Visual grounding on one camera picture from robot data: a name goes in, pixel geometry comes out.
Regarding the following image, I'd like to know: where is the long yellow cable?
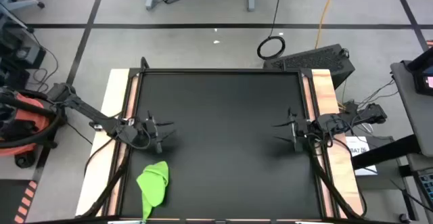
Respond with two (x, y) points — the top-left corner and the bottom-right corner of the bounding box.
(314, 0), (339, 50)

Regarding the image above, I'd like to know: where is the black equipment box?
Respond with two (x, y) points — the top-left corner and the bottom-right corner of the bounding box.
(0, 14), (47, 89)

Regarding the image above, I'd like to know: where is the black orange striped mat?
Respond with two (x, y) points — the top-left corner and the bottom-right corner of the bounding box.
(0, 179), (38, 224)

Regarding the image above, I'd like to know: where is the black monitor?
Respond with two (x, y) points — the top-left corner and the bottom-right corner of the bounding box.
(405, 46), (433, 97)

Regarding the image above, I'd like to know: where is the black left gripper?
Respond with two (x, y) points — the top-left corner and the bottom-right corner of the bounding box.
(141, 111), (177, 154)

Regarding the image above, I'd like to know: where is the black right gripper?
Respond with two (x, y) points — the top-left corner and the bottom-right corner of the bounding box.
(272, 108), (309, 153)

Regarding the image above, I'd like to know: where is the grey side table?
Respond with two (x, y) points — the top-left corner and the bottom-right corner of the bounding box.
(390, 60), (433, 157)

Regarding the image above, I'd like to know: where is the black keypad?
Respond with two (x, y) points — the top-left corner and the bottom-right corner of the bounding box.
(417, 171), (433, 204)

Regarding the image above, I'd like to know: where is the white printed box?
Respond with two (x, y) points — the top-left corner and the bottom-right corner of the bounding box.
(344, 135), (378, 177)

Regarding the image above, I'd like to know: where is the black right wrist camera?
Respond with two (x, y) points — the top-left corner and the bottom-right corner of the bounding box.
(296, 118), (310, 136)

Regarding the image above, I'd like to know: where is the red vacuum cleaner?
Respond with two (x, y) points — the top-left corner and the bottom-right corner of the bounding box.
(0, 85), (67, 169)

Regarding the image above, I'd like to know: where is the long black cable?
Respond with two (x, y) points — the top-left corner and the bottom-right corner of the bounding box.
(256, 0), (287, 61)

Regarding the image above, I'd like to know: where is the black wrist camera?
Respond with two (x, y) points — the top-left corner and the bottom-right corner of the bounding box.
(143, 118), (158, 137)
(296, 118), (310, 136)

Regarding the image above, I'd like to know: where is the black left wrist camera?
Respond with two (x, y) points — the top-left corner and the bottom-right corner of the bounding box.
(143, 118), (158, 137)

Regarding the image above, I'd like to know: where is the green microfibre towel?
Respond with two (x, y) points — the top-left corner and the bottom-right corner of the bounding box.
(135, 160), (170, 223)

